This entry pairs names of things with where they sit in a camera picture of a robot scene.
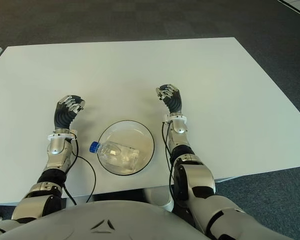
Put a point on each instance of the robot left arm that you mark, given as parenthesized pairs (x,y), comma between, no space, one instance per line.
(56,155)

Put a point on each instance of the white table support beam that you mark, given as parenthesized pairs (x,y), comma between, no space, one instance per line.
(225,179)

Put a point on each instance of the grey robot torso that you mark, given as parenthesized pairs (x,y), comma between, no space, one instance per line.
(115,217)

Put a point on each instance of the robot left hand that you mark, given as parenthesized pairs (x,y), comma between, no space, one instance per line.
(63,116)

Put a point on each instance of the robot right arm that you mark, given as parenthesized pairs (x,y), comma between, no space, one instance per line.
(192,175)

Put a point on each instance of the white plate black rim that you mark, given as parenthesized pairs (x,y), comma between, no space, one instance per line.
(130,135)

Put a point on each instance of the white table pedestal base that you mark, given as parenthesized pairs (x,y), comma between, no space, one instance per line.
(168,205)

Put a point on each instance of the clear water bottle blue cap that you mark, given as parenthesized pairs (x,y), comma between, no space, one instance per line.
(115,155)

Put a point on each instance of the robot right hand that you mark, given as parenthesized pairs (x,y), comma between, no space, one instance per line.
(175,102)

